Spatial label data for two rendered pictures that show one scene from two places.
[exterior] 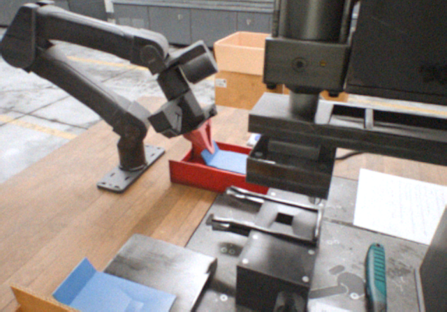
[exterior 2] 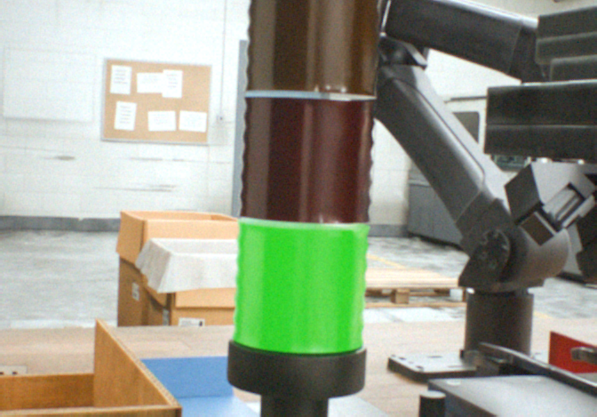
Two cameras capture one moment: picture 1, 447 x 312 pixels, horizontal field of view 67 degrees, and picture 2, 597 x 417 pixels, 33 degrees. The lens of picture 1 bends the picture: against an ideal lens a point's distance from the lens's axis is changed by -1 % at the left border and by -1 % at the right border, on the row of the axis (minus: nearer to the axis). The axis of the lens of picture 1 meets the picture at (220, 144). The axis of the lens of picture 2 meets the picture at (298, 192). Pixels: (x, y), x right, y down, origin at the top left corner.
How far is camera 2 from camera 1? 0.45 m
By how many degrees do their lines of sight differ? 53
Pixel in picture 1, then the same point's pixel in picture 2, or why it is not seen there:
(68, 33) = (433, 28)
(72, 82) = (417, 127)
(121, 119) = (481, 217)
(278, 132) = (577, 43)
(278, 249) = (555, 398)
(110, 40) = (496, 37)
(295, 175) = (550, 104)
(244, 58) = not seen: outside the picture
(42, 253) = not seen: hidden behind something
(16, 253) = not seen: hidden behind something
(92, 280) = (211, 398)
